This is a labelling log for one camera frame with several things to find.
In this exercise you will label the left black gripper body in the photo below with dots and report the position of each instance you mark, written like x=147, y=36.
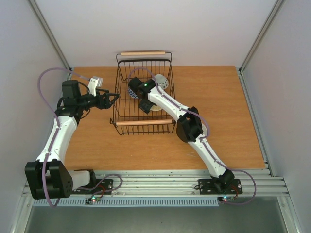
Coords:
x=82, y=101

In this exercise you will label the black wire dish rack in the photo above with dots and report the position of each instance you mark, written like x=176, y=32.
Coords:
x=127, y=118

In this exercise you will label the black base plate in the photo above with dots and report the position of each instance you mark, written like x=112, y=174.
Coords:
x=207, y=187
x=106, y=184

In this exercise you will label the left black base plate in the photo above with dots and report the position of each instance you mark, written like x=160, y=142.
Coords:
x=106, y=184

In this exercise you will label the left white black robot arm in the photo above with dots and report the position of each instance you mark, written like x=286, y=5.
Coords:
x=47, y=176

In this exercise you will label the grey slotted cable duct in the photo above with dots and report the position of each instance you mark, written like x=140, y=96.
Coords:
x=142, y=202

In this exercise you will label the red patterned bowl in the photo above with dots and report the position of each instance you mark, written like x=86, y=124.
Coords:
x=132, y=94

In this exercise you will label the circuit board with leds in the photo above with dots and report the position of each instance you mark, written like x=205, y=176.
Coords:
x=226, y=199
x=92, y=200

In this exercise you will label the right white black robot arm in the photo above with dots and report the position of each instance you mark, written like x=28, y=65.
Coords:
x=191, y=128

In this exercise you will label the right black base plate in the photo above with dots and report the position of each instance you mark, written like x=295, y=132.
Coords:
x=207, y=187

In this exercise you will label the aluminium corner post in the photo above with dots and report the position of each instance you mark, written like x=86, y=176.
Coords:
x=263, y=31
x=42, y=21

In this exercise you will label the left circuit board with leds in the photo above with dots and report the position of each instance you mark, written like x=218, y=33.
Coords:
x=92, y=200

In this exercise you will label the left aluminium corner post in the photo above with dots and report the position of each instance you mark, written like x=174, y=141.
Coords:
x=42, y=21

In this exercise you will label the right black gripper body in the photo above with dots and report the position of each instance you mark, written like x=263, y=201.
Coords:
x=146, y=106

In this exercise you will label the white bowl with brown diamonds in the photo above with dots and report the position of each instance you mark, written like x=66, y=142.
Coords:
x=162, y=81

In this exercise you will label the right circuit board with leds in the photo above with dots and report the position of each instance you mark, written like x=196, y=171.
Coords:
x=226, y=199

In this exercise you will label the aluminium rail frame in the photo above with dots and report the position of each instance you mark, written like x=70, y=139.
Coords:
x=258, y=182

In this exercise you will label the right aluminium corner post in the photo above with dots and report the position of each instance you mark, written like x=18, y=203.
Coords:
x=263, y=31

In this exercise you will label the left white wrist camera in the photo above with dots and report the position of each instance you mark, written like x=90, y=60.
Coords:
x=94, y=83

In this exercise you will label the teal yellow sun bowl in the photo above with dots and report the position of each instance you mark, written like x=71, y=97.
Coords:
x=155, y=108

